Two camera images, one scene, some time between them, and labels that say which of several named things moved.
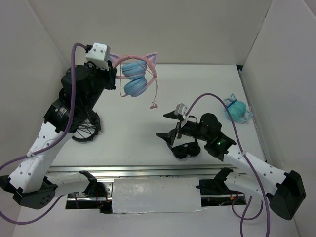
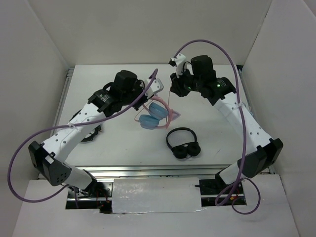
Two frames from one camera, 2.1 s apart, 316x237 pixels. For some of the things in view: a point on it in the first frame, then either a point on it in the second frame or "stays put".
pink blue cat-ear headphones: [139, 71] → [158, 115]
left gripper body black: [104, 78] → [138, 88]
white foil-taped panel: [163, 195] stays put
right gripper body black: [191, 129] → [186, 83]
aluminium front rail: [70, 174] stays put
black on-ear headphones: [185, 150] stays put
